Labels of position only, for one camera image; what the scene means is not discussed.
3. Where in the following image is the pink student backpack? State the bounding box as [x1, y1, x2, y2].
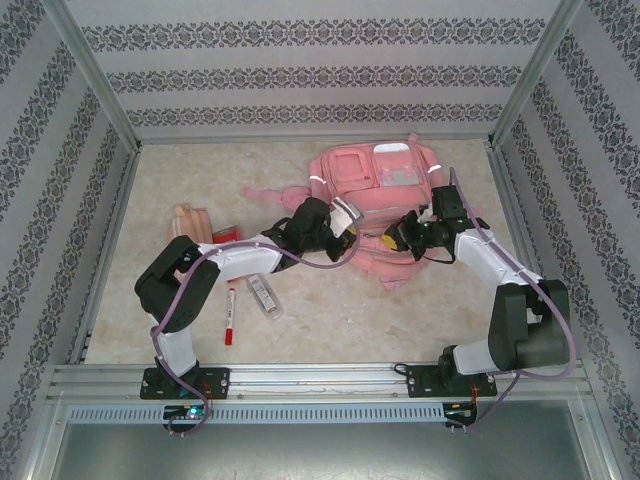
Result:
[242, 133, 444, 294]

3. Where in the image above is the clear plastic refill box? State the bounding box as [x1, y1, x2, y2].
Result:
[246, 274, 283, 321]

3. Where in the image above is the pink striped pencil case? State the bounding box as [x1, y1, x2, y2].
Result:
[172, 202, 211, 244]

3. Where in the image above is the red white marker pen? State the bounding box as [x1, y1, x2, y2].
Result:
[223, 287, 238, 346]

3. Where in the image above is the right controller board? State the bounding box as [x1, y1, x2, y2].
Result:
[443, 402, 479, 426]

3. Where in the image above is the controller board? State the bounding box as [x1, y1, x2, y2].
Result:
[443, 402, 479, 426]
[163, 403, 214, 426]

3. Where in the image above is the grey metal panel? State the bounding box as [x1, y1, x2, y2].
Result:
[49, 423, 601, 480]

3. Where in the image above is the left controller board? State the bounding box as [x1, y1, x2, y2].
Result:
[163, 403, 214, 426]

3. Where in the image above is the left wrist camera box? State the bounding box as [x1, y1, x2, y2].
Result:
[329, 197, 362, 240]

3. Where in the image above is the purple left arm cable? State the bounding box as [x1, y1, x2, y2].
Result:
[149, 219, 362, 437]

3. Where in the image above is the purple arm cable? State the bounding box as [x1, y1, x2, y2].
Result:
[149, 219, 362, 437]
[448, 167, 577, 434]

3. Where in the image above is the aluminium side frame beam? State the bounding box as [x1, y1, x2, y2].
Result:
[485, 139, 571, 361]
[69, 147, 144, 365]

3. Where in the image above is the aluminium rear frame beam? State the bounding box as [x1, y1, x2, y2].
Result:
[133, 133, 496, 147]

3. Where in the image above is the aluminium mounting rail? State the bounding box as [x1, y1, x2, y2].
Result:
[47, 362, 594, 404]

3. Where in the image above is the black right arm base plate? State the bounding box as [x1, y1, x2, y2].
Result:
[405, 364, 499, 400]

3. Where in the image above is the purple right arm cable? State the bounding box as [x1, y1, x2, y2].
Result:
[448, 167, 577, 434]

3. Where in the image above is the grey slotted cable duct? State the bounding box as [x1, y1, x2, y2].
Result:
[67, 402, 446, 425]

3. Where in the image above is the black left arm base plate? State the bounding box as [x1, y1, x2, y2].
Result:
[139, 367, 232, 401]

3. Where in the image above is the aluminium frame post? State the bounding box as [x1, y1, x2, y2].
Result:
[491, 0, 586, 149]
[42, 0, 144, 151]

